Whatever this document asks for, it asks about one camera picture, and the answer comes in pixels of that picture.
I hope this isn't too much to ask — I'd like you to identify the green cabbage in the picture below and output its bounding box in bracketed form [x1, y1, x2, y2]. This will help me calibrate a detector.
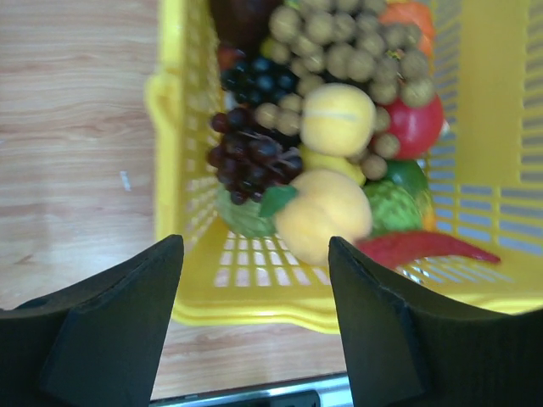
[216, 187, 277, 238]

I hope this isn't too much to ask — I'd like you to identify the dark grape bunch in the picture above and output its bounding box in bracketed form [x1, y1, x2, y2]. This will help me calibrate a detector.
[206, 107, 304, 205]

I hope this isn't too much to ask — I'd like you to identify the red chili pepper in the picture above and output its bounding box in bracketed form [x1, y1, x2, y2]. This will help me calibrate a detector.
[355, 231, 501, 270]

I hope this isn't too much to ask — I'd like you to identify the yellow peach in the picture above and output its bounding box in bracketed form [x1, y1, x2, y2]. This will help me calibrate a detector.
[300, 83, 377, 158]
[274, 169, 372, 266]

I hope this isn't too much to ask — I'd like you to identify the green custard apple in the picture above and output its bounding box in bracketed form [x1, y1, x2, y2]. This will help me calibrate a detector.
[362, 181, 423, 237]

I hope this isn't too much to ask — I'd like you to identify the upper yellow peach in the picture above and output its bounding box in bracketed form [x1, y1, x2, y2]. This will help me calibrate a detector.
[300, 83, 377, 158]

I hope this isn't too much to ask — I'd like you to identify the red apple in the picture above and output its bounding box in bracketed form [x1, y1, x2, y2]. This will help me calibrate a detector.
[384, 95, 445, 159]

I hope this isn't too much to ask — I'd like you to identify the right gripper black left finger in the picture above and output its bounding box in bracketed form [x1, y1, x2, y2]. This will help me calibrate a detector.
[1, 235, 184, 406]

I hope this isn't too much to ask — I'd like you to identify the brown longan bunch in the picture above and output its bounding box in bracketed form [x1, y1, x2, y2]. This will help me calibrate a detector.
[253, 1, 438, 182]

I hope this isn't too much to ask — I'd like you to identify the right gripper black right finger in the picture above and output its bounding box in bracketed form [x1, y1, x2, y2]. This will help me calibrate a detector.
[328, 237, 542, 406]

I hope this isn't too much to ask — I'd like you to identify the yellow plastic basket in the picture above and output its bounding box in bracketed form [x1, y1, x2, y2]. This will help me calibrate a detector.
[145, 1, 542, 334]

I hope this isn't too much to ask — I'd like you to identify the lower yellow peach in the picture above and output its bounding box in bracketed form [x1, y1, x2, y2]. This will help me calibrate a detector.
[274, 169, 372, 266]

